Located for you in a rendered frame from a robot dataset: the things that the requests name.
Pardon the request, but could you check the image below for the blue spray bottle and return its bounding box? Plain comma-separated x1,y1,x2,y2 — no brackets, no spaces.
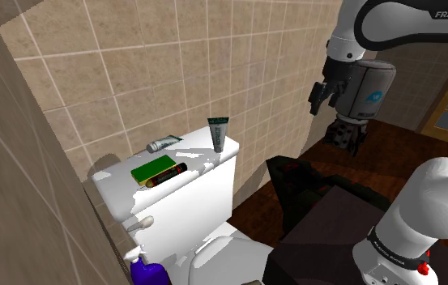
123,244,170,285

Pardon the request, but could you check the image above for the red and black tube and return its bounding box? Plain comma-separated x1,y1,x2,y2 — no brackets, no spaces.
144,162,189,189

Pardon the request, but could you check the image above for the grey toothpaste tube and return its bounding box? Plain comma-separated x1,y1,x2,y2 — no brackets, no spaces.
146,134,184,155

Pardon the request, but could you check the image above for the grey tube with green cap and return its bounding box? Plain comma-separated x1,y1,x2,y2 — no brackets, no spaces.
207,117,230,154

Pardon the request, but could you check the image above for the wooden door with glass panes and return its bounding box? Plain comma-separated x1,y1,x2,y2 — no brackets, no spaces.
416,46,448,151

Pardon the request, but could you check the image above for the green and yellow sponge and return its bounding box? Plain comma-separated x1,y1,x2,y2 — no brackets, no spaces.
130,154,177,187

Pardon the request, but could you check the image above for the white toilet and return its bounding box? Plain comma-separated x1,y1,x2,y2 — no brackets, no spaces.
90,125,277,285

